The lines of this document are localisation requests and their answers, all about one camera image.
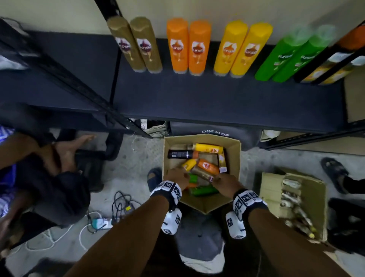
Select person's left hand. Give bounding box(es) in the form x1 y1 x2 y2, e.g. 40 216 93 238
167 167 190 190

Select person's right hand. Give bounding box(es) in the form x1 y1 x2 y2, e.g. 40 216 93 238
212 173 240 199

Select small yellow shampoo bottle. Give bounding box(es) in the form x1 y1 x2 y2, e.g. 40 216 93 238
213 20 249 76
182 159 198 172
192 143 224 154
230 22 274 78

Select small gold shampoo bottle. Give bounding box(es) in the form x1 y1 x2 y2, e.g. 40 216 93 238
191 167 214 183
130 16 163 74
107 16 146 72

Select brown cardboard box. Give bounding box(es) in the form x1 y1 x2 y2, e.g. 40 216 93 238
162 134 241 215

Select person's right forearm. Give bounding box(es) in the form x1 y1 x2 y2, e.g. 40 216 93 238
248 208 351 277

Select person's left forearm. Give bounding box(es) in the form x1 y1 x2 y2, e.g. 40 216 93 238
64 195 170 277

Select person's blue sandal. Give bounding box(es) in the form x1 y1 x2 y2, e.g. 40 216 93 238
147 167 163 192

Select pale cardboard carton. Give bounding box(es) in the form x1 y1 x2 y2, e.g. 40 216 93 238
259 168 329 243

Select person's dark trousers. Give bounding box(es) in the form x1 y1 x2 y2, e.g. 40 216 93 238
148 199 270 277

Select left wristband with marker tags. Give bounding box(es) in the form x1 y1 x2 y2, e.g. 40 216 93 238
150 180 183 212

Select wristband with marker tags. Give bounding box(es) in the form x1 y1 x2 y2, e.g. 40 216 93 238
150 180 183 212
233 189 268 222

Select right wristband with marker tags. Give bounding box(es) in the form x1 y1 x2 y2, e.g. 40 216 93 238
233 189 268 222

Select patterned fabric bag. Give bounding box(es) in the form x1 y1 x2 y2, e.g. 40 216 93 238
141 119 171 138

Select black printed bag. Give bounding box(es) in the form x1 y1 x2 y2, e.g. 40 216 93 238
170 121 262 152

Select grey round stool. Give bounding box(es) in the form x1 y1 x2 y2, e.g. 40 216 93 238
174 212 226 274

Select white plastic jug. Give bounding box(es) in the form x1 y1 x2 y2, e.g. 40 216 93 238
260 130 281 142

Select pile of pale wrapped packets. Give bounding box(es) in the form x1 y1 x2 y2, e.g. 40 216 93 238
281 177 316 240

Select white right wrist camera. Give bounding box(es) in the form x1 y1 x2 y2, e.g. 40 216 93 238
225 211 247 239

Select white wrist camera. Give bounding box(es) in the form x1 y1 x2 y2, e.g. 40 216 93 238
225 211 247 239
161 207 182 235

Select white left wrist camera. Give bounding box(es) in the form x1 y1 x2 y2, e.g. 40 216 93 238
161 207 182 235

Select black power adapter with cable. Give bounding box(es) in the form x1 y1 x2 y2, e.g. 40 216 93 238
111 191 142 226

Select white power strip with cord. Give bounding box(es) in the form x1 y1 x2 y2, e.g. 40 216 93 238
24 211 113 252

